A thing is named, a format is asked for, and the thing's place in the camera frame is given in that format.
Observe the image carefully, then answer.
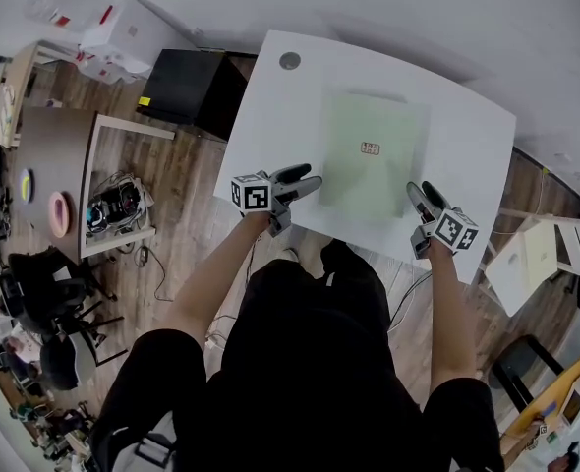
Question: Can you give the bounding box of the grey backed office chair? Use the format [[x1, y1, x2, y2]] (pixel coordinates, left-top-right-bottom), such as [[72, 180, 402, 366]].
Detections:
[[37, 330, 130, 393]]

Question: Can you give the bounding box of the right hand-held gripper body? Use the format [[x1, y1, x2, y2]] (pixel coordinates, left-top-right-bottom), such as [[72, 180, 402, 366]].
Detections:
[[409, 206, 480, 261]]

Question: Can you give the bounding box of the person's black clothed body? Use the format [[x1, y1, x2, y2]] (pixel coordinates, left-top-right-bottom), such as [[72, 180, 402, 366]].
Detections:
[[89, 238, 506, 472]]

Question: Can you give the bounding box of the light green item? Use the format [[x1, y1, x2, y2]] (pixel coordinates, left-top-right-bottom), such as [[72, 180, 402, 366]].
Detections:
[[318, 90, 432, 221]]

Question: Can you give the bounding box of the light wooden open shelf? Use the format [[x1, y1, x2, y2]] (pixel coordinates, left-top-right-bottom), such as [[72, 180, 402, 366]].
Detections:
[[79, 112, 177, 260]]

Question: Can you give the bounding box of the person's right forearm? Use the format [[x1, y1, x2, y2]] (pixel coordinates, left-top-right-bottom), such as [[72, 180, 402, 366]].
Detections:
[[426, 243, 479, 391]]

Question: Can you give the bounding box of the brown round table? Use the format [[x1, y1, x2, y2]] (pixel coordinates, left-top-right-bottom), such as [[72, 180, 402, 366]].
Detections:
[[18, 106, 99, 266]]

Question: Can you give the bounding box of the person's left forearm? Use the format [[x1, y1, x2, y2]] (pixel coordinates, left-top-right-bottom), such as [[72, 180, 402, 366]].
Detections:
[[161, 209, 272, 364]]

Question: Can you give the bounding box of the white plate with yellow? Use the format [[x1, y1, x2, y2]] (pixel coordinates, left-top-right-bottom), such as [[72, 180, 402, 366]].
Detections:
[[18, 166, 37, 204]]

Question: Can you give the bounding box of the white cardboard box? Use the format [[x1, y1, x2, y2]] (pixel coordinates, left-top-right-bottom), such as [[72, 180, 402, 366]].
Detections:
[[79, 0, 196, 79]]

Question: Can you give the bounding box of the yellow wooden table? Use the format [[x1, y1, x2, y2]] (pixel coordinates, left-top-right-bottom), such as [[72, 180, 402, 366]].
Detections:
[[497, 353, 580, 464]]

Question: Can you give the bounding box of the pink bowl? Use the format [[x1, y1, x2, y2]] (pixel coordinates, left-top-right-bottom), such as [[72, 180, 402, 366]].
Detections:
[[47, 190, 76, 240]]

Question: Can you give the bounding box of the white table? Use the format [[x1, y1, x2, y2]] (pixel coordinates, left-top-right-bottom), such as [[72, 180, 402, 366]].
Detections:
[[212, 29, 518, 285]]

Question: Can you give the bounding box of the black cabinet box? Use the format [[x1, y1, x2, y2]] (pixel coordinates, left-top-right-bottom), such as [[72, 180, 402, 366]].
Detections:
[[136, 47, 249, 143]]

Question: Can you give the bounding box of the grey table cable grommet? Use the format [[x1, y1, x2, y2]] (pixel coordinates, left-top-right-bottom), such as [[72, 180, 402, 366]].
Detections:
[[278, 50, 303, 72]]

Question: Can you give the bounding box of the light wooden desk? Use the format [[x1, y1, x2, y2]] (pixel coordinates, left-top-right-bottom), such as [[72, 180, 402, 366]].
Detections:
[[0, 40, 81, 149]]

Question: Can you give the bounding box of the tangle of cables and devices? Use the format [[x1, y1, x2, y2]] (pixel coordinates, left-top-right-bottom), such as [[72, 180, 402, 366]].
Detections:
[[85, 170, 149, 238]]

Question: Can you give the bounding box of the black office chair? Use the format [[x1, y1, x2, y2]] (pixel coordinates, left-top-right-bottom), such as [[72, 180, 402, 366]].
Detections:
[[5, 250, 125, 336]]

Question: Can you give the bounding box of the black metal stool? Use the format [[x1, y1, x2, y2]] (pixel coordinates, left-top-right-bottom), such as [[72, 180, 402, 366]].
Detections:
[[488, 333, 565, 413]]

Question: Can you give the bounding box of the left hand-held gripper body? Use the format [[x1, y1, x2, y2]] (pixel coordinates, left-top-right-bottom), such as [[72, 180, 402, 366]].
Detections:
[[230, 170, 292, 238]]

